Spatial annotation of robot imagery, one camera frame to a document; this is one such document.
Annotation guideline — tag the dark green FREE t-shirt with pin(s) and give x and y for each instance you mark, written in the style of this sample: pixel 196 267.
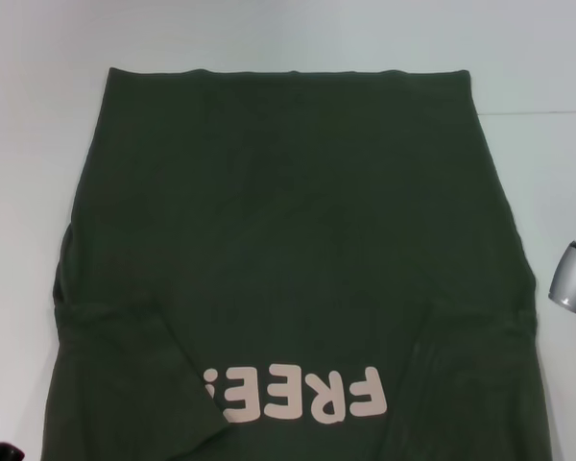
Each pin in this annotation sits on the dark green FREE t-shirt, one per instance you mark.
pixel 278 216

